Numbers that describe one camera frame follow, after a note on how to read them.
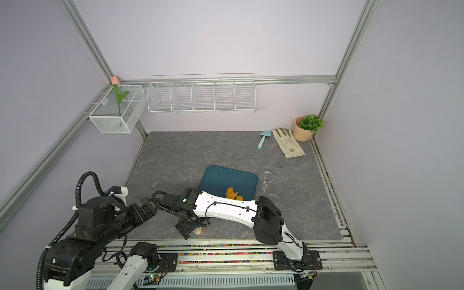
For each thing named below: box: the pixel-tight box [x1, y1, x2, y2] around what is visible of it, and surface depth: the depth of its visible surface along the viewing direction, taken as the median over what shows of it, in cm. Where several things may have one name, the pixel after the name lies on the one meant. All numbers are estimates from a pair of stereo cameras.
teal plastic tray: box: [198, 164, 258, 201], surface depth 101 cm
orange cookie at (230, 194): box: [225, 187, 239, 200], surface depth 95 cm
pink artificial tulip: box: [110, 75, 129, 117], surface depth 92 cm
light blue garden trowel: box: [257, 129, 272, 150], surface depth 121 cm
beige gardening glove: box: [271, 127, 306, 159], surface depth 118 cm
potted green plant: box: [293, 114, 324, 142], surface depth 110 cm
